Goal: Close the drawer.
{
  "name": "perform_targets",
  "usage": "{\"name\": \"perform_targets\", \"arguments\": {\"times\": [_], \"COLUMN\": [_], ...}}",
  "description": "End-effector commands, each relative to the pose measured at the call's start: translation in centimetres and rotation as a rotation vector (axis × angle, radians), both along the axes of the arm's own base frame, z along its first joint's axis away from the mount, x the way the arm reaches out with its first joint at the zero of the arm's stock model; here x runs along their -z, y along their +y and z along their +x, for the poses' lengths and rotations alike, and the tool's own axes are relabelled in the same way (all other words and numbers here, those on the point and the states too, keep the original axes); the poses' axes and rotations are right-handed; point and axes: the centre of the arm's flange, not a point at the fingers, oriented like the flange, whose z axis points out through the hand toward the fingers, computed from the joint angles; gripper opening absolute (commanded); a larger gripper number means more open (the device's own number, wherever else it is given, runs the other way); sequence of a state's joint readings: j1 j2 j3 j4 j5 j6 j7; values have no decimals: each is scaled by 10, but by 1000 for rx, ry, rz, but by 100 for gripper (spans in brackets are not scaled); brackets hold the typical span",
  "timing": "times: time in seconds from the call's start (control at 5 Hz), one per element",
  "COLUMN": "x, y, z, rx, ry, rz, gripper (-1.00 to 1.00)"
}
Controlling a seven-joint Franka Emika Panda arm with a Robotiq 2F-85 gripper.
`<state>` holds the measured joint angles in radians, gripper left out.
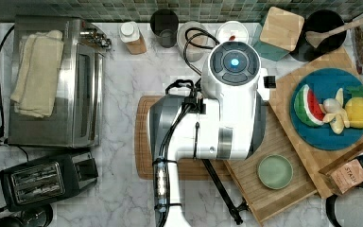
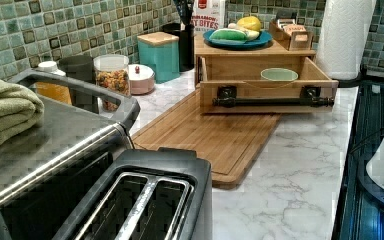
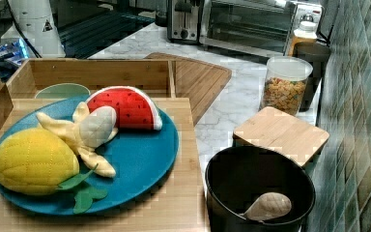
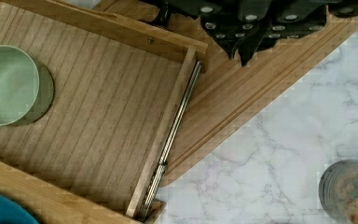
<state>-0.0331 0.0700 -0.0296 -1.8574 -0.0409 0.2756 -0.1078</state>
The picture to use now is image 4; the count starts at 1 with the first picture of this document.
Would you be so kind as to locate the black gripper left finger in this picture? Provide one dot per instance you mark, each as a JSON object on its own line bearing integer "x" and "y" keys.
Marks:
{"x": 232, "y": 35}

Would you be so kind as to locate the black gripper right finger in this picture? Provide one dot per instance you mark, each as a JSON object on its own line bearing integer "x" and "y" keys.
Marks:
{"x": 290, "y": 22}

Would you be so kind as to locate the bamboo drawer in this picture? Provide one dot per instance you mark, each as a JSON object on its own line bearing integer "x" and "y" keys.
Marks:
{"x": 118, "y": 85}

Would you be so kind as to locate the bamboo drawer cabinet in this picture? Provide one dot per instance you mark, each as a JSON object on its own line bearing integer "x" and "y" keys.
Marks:
{"x": 52, "y": 205}

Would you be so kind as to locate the bamboo cutting board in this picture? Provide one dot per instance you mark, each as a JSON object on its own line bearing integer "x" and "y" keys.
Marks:
{"x": 228, "y": 94}

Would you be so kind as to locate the clear cereal container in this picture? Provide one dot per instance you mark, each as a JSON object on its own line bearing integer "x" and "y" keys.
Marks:
{"x": 338, "y": 191}

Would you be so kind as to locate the light green bowl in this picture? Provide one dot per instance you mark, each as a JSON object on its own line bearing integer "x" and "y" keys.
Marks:
{"x": 26, "y": 87}

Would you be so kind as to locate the blue plate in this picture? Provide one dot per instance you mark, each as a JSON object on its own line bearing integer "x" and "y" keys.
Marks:
{"x": 13, "y": 213}

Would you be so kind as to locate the metal drawer slide rail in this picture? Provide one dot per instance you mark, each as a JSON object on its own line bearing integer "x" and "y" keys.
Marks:
{"x": 159, "y": 173}

